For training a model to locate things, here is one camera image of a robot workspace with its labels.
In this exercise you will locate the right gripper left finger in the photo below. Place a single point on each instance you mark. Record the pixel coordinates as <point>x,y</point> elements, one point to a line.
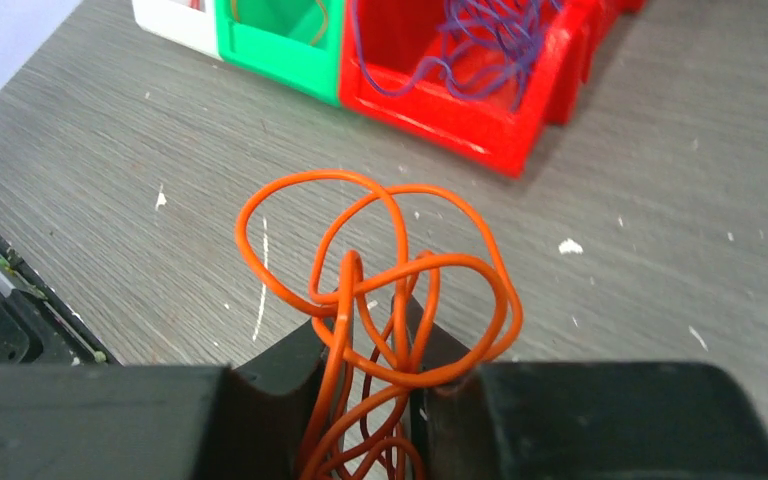
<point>161,421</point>

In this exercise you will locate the green plastic bin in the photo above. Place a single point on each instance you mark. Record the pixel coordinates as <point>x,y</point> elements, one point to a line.
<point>294,42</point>

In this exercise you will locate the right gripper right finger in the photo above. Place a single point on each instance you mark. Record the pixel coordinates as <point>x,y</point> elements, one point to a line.
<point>587,420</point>

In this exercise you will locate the white plastic bin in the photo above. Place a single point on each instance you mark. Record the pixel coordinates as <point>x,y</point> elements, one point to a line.
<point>191,24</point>

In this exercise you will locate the red plastic bin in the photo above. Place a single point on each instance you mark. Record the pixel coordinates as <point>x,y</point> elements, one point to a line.
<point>478,78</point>

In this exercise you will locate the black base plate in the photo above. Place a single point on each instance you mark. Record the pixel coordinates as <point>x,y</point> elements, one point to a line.
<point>36,325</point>

